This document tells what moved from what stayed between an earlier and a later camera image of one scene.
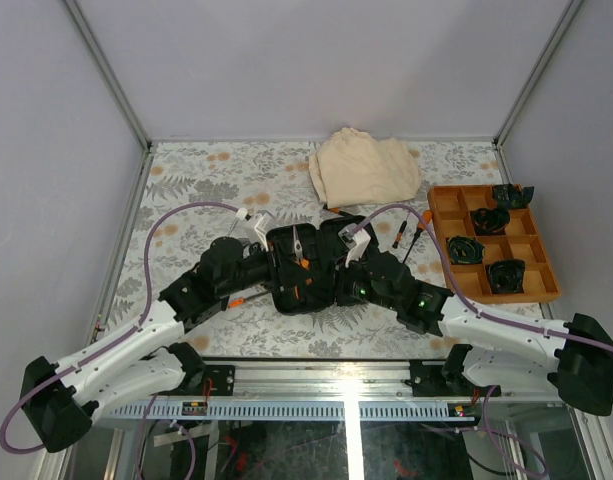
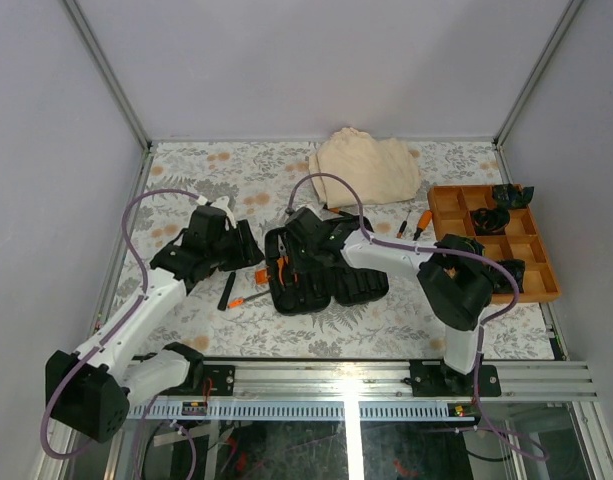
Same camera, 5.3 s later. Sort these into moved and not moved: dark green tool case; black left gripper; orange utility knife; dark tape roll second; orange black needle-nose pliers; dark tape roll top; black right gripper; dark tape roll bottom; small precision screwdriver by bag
Moved: black left gripper; black right gripper; orange black needle-nose pliers
Not moved: dark tape roll second; dark green tool case; orange utility knife; dark tape roll top; dark tape roll bottom; small precision screwdriver by bag
